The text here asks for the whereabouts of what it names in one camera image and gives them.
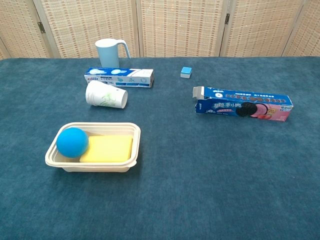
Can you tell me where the blue cookie box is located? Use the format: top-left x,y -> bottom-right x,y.
192,86 -> 294,123

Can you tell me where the blue white toothpaste box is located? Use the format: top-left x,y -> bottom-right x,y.
83,66 -> 155,89

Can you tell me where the small blue white block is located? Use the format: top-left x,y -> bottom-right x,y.
180,66 -> 193,79

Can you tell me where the blue tablecloth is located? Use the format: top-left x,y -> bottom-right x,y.
0,56 -> 320,240

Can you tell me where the yellow sponge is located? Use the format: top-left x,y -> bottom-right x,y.
79,135 -> 134,164

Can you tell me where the white paper cup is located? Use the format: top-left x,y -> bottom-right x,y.
85,80 -> 129,110

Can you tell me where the beige rectangular food tray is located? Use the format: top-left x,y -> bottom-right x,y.
44,122 -> 141,173

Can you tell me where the light blue plastic mug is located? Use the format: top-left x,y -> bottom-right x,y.
95,38 -> 132,69

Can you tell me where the blue foam ball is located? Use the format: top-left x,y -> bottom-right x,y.
56,127 -> 90,159

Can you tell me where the woven folding screen panel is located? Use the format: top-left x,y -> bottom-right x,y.
33,0 -> 145,59
136,0 -> 231,58
0,37 -> 11,60
0,0 -> 60,60
282,0 -> 320,57
219,0 -> 307,58

